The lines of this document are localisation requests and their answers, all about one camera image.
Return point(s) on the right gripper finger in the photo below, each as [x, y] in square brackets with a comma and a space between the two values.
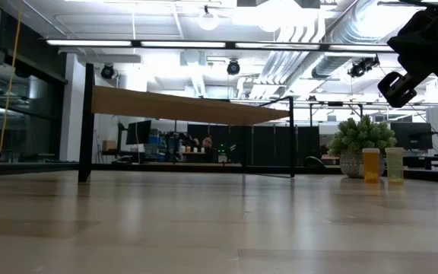
[401, 97]

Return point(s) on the yellow-green medicine bottle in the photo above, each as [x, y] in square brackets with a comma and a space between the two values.
[394, 165]

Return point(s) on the orange medicine bottle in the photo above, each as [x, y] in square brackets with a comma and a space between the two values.
[371, 165]

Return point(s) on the wide black computer monitor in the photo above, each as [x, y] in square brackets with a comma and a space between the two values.
[411, 136]

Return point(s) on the black track spotlight cluster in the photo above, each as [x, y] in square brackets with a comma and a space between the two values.
[361, 67]

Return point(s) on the green plant in patterned pot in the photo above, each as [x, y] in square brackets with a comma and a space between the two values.
[359, 137]

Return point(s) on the black office chair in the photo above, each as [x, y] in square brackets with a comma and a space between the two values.
[313, 161]

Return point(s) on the black room divider panels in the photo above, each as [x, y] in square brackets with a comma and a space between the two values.
[264, 146]

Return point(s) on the black round ceiling spotlight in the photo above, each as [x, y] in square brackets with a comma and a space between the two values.
[107, 71]
[233, 67]

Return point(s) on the white device with green light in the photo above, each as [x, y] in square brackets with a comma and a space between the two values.
[223, 157]

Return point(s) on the person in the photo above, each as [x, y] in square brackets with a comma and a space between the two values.
[207, 144]

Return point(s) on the white globe ceiling lamp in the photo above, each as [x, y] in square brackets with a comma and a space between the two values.
[208, 21]

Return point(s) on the brown cardboard box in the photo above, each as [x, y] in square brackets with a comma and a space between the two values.
[109, 145]

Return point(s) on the silver ventilation duct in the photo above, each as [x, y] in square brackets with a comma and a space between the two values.
[329, 66]

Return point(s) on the wooden shelf with black frame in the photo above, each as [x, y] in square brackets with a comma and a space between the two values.
[185, 108]

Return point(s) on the black table edge rail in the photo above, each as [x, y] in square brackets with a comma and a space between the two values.
[32, 167]

